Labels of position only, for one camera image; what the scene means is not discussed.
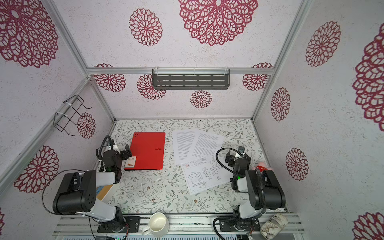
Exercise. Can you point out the wooden tray with white rim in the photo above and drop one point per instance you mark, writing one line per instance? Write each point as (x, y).
(106, 193)

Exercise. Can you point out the red black file folder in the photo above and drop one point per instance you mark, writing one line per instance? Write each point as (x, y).
(147, 151)

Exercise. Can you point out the grey metal wall shelf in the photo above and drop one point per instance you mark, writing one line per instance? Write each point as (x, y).
(191, 80)

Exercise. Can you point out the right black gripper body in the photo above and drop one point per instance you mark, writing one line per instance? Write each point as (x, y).
(231, 159)

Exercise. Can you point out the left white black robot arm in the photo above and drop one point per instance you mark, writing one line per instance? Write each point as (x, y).
(77, 193)

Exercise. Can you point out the technical drawing paper sheet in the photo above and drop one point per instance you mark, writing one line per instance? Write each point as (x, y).
(204, 174)

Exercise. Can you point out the black wire wall rack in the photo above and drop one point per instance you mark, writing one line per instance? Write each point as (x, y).
(65, 117)

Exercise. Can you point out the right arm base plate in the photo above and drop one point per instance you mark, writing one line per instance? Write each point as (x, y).
(230, 224)

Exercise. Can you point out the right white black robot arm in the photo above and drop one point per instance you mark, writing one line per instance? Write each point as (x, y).
(264, 192)

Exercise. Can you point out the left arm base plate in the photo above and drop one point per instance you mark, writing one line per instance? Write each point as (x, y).
(132, 223)

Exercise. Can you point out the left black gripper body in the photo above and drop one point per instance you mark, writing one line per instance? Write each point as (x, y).
(122, 154)

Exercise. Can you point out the marbled grey cup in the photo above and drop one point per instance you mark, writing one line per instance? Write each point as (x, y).
(273, 226)

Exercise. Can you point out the pink plush toy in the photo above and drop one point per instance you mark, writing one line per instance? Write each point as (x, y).
(262, 166)

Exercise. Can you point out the text printed paper sheet right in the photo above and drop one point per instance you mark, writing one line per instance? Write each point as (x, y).
(204, 145)

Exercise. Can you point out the text printed paper sheet left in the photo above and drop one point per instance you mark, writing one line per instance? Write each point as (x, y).
(182, 144)

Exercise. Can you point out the white ceramic mug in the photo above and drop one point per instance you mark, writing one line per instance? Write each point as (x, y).
(158, 226)

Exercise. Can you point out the text printed paper sheet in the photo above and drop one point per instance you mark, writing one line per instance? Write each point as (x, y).
(204, 145)
(182, 144)

